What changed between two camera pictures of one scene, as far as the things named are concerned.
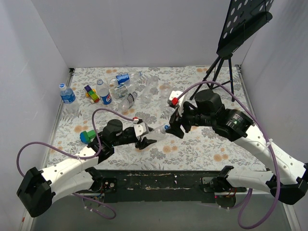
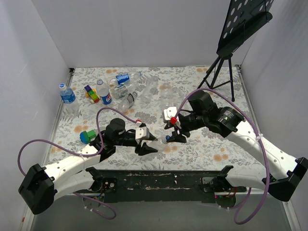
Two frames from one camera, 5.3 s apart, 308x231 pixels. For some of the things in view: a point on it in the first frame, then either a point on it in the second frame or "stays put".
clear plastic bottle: (164, 90) stays put
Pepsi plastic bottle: (123, 78) stays put
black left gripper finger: (144, 142) to (146, 149)
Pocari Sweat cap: (62, 86) stays put
